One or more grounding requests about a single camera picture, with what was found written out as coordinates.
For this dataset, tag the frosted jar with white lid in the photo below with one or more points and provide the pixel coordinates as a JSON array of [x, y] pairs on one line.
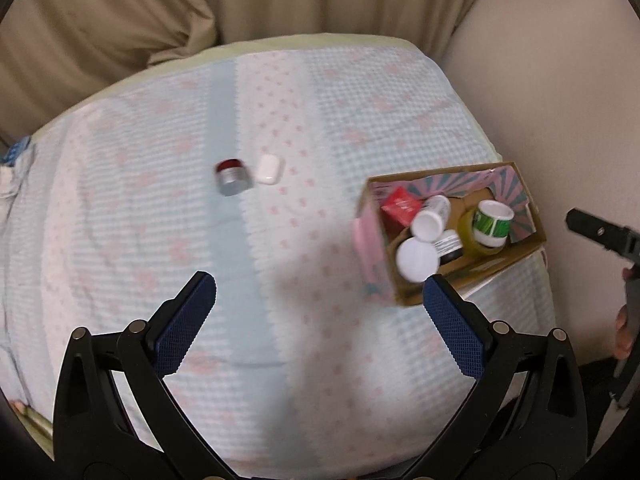
[[417, 258]]

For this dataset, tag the green jar with white lid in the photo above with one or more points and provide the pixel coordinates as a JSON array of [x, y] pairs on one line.
[[492, 223]]

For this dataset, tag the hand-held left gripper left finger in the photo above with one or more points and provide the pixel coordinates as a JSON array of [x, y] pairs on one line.
[[185, 325]]

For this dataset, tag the crumpled light blue cloth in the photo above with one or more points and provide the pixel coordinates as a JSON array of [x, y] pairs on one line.
[[10, 182]]

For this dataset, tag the blue checked blanket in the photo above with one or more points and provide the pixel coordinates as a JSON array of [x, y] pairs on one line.
[[150, 210]]

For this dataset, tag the white earbud case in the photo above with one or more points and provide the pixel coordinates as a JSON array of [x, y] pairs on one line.
[[267, 168]]

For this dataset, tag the white pill bottle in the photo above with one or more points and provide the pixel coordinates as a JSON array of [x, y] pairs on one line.
[[431, 217]]

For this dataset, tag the small black jar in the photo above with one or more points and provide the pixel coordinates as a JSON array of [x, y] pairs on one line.
[[450, 246]]

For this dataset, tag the silver jar with red lid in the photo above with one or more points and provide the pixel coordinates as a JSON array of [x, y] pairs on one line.
[[232, 177]]

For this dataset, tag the cardboard box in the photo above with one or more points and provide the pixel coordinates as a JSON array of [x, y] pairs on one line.
[[520, 210]]

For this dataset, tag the yellow tape roll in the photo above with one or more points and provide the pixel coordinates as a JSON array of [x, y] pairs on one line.
[[470, 232]]

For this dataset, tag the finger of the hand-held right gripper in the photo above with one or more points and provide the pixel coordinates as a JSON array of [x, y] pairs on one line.
[[600, 230]]

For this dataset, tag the person's right hand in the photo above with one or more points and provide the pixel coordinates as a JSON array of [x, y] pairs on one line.
[[625, 332]]

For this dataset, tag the blue patterned packet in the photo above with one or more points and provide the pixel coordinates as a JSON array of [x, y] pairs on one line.
[[17, 151]]

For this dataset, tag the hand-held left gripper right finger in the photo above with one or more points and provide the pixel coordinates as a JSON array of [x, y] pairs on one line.
[[455, 325]]

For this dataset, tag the small red box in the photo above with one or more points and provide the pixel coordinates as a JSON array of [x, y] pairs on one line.
[[400, 206]]

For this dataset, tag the light green bed sheet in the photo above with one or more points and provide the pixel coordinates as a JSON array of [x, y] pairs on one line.
[[300, 40]]

